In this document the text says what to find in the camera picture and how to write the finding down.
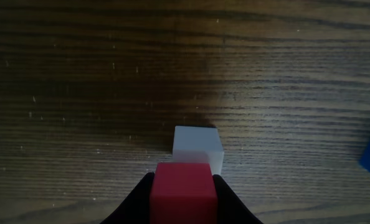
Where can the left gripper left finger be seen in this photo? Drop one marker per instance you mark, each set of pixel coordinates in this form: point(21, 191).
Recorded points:
point(135, 208)

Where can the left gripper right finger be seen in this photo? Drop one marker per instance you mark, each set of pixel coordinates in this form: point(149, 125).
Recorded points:
point(230, 208)

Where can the red cube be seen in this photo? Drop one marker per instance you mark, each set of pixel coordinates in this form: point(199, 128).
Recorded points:
point(183, 193)

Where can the white cube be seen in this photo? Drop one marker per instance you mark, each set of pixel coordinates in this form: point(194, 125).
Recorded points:
point(194, 143)

